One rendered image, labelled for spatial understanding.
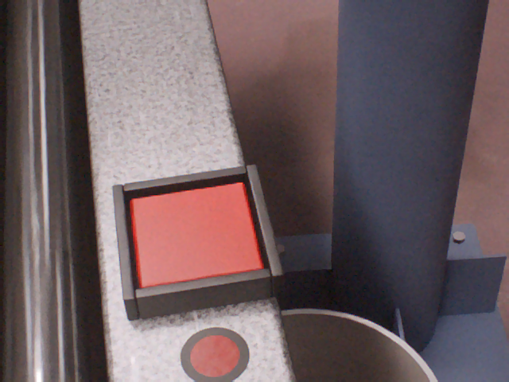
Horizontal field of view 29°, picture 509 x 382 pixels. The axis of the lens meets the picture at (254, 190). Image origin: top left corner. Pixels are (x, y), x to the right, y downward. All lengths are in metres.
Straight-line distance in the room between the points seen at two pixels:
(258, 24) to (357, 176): 0.97
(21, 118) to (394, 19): 0.58
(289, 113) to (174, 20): 1.31
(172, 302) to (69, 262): 0.07
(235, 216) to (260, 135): 1.41
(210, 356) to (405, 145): 0.76
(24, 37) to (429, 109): 0.62
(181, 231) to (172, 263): 0.02
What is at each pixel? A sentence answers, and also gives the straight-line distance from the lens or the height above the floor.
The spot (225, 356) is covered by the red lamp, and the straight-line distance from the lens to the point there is 0.45.
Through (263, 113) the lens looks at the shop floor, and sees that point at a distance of 1.94.
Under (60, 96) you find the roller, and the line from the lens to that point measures 0.59.
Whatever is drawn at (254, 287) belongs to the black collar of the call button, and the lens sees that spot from 0.46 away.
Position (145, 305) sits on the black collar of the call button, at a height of 0.92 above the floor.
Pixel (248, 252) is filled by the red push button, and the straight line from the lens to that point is 0.47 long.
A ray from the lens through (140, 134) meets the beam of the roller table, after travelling 0.55.
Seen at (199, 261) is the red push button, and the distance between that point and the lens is 0.47.
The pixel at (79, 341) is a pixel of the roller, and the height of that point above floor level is 0.91.
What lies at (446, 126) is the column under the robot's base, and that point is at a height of 0.49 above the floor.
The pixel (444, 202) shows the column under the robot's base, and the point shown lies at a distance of 1.29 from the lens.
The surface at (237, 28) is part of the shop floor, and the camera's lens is 2.16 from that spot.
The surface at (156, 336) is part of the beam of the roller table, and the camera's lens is 0.46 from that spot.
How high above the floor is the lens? 1.29
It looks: 46 degrees down
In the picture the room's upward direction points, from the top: 3 degrees counter-clockwise
